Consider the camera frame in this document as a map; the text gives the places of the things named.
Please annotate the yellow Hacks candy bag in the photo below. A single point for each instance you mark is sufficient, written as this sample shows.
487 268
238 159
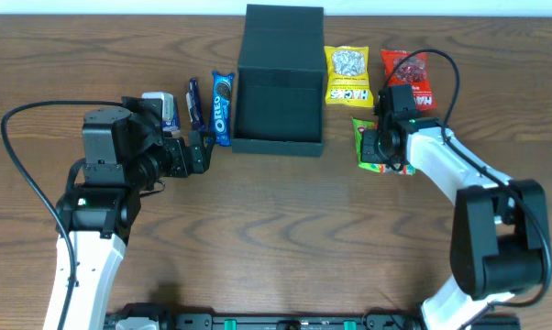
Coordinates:
348 81

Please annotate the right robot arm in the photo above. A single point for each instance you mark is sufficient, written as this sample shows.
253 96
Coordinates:
500 251

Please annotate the dark green open box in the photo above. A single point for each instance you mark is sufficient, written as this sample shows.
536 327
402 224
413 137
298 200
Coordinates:
281 82

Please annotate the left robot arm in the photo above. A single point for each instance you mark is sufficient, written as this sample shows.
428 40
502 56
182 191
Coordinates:
126 153

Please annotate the blue Eclipse mint box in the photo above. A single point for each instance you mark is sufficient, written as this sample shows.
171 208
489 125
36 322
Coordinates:
170 118

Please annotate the red Hacks candy bag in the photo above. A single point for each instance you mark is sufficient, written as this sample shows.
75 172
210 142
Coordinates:
413 71

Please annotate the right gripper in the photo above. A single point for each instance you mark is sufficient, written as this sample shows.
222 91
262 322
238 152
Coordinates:
369 147

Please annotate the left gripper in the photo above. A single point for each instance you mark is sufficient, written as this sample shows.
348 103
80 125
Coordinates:
184 157

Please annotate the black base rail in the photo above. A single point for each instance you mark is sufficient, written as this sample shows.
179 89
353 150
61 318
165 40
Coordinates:
146 315

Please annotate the blue Oreo cookie pack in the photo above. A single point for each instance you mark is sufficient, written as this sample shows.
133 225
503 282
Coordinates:
221 108

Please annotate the green gummy candy bag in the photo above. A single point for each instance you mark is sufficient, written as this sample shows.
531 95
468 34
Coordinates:
360 126

